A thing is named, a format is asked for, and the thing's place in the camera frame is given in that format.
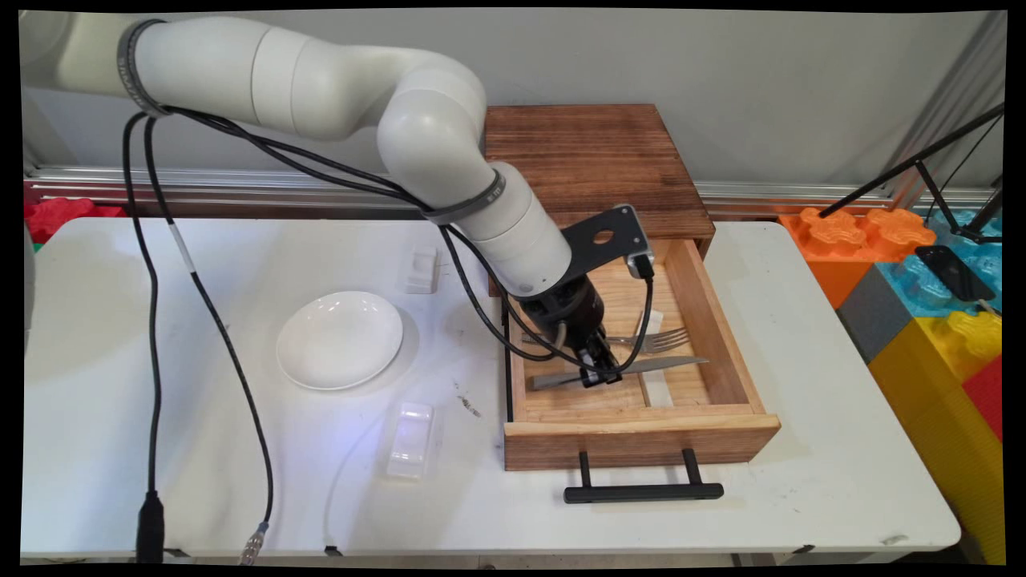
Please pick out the grey giant building block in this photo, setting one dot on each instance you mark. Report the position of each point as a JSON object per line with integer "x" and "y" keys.
{"x": 874, "y": 316}

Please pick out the blue giant building block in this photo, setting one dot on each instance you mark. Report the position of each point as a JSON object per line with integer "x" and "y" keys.
{"x": 922, "y": 296}

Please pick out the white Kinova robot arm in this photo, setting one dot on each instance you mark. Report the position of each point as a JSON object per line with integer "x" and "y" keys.
{"x": 433, "y": 120}

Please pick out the orange giant building block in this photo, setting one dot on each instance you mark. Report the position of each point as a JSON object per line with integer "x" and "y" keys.
{"x": 838, "y": 240}

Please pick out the white round plate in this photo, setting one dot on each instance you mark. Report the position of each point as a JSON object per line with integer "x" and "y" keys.
{"x": 341, "y": 340}

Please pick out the aluminium wall rail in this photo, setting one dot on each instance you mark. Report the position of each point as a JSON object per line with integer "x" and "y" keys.
{"x": 240, "y": 183}

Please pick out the silver table knife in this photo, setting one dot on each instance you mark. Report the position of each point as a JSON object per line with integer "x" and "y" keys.
{"x": 665, "y": 365}

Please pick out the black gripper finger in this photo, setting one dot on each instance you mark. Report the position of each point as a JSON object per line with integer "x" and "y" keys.
{"x": 609, "y": 357}
{"x": 591, "y": 369}

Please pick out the red knobbed giant block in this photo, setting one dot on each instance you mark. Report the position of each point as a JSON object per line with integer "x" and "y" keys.
{"x": 60, "y": 216}

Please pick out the black smartphone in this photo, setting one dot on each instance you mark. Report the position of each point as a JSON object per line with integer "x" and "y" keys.
{"x": 954, "y": 274}

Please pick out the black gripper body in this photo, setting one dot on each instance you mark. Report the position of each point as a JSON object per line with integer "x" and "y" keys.
{"x": 565, "y": 312}

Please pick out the red block beside yellow block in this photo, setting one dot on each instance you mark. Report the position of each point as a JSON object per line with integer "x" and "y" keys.
{"x": 987, "y": 397}

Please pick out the silver fork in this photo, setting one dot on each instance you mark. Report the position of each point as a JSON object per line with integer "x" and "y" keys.
{"x": 665, "y": 340}

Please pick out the light wooden drawer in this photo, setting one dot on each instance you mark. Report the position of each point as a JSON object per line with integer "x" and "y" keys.
{"x": 705, "y": 320}

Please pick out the white rectangular cutlery rest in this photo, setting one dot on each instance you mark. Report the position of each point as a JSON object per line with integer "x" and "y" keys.
{"x": 660, "y": 395}
{"x": 656, "y": 320}

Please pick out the small white cutlery rest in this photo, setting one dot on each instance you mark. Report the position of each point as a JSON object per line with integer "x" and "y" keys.
{"x": 422, "y": 268}

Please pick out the dark wooden drawer cabinet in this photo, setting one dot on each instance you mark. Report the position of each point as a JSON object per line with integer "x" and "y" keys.
{"x": 625, "y": 152}

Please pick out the black tripod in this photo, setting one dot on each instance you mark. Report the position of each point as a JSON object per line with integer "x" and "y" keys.
{"x": 914, "y": 164}

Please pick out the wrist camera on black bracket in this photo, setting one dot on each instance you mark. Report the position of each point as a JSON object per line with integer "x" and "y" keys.
{"x": 613, "y": 232}

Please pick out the large white cutlery rest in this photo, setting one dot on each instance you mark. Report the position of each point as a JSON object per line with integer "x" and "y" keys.
{"x": 410, "y": 441}

